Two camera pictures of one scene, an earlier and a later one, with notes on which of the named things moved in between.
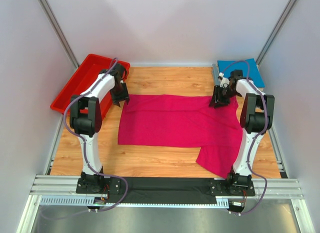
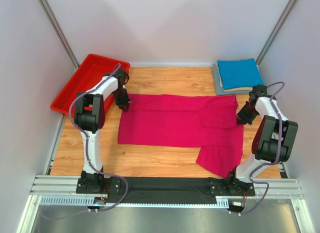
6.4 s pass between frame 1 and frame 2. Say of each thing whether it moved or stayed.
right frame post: stayed
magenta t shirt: stayed
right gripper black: moved
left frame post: stayed
